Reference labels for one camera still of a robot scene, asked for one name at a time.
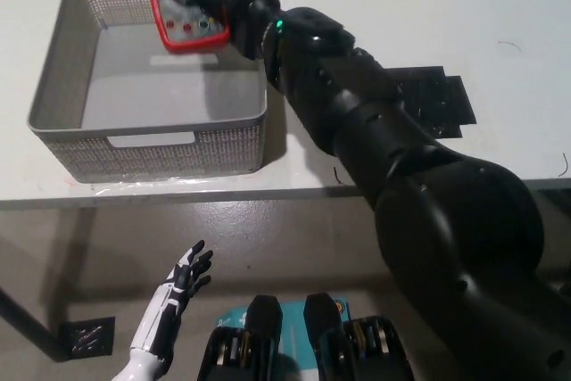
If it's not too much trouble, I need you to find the red digital multimeter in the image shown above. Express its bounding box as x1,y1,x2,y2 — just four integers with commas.
142,0,232,54

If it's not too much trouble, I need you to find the grey perforated plastic basket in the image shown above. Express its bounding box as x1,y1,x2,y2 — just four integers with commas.
26,0,269,185

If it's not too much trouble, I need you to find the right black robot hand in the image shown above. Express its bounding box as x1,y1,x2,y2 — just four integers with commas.
177,0,283,61

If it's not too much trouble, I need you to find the black metal table leg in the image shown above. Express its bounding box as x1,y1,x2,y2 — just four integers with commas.
0,283,64,363

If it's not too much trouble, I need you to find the black tape patch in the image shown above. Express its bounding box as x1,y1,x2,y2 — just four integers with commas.
384,65,477,140

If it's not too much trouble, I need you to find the clear tape strip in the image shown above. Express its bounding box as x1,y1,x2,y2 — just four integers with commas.
87,177,216,197

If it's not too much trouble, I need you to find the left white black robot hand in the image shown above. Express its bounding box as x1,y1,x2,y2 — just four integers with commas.
128,239,215,354

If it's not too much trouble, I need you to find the black ribbed robot body block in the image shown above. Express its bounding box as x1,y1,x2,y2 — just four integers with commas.
302,293,417,381
196,294,285,381

